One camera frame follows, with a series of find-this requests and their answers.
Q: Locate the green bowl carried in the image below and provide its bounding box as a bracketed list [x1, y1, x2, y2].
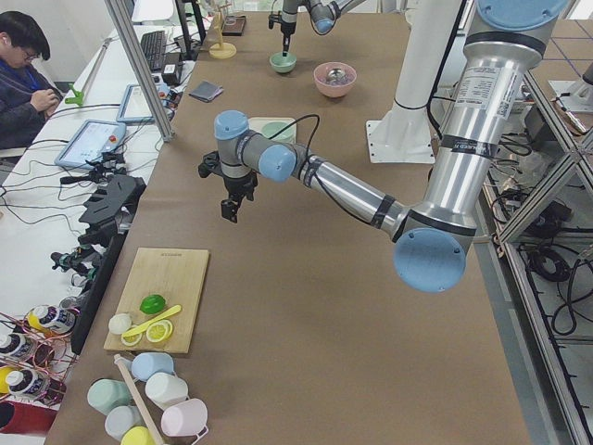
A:
[269, 52, 297, 74]

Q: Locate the grey cloth stack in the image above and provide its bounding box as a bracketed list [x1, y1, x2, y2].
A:
[189, 81, 223, 103]

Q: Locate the metal scoop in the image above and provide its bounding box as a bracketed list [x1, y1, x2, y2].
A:
[325, 67, 350, 86]

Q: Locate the pink bowl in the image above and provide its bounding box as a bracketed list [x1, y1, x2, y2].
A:
[313, 62, 357, 98]

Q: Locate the wooden mug tree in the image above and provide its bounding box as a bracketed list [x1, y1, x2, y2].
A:
[208, 2, 236, 59]

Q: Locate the bamboo cutting board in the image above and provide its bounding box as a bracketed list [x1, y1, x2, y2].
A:
[104, 248, 209, 354]

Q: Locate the green bowl on tray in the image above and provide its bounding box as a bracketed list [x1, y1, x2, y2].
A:
[261, 121, 291, 141]

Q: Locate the yellow plastic knife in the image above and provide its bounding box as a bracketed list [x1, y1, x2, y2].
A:
[121, 304, 183, 337]

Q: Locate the green lime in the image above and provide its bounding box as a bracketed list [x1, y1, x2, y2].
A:
[139, 294, 166, 314]

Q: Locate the black keyboard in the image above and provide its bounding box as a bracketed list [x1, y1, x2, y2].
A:
[140, 31, 167, 72]

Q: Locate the blue teach pendant far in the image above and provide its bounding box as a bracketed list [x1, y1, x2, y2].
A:
[116, 83, 173, 125]

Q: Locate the blue teach pendant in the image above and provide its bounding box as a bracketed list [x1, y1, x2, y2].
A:
[54, 120, 126, 170]
[116, 83, 173, 125]

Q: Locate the lemon slice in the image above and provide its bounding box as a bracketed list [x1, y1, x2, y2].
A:
[145, 319, 173, 343]
[120, 333, 143, 347]

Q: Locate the blue teach pendant near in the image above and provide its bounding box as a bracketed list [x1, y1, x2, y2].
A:
[54, 120, 126, 170]

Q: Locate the white garlic bulb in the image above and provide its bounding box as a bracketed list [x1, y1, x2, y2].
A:
[108, 312, 132, 335]

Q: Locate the light blue mug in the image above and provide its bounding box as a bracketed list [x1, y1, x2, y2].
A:
[131, 352, 175, 382]

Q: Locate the white mug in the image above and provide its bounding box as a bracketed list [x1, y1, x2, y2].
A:
[145, 372, 189, 410]

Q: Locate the pink mug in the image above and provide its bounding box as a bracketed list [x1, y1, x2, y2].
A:
[160, 399, 208, 439]

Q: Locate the mint green mug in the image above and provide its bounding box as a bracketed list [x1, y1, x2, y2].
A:
[87, 378, 132, 415]

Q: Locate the seated person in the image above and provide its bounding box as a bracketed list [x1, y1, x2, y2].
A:
[1, 11, 62, 149]

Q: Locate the grey mug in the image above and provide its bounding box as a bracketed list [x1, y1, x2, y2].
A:
[104, 405, 145, 441]

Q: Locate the yellow mug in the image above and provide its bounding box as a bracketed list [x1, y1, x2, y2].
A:
[120, 426, 156, 445]

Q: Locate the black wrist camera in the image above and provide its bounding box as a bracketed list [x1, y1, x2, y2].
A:
[197, 151, 222, 179]

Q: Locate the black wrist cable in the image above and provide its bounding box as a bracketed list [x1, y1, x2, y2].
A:
[268, 113, 321, 168]

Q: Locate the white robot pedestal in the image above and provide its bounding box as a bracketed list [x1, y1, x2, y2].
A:
[367, 0, 471, 164]

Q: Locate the aluminium frame post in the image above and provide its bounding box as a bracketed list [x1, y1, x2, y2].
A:
[105, 0, 174, 143]

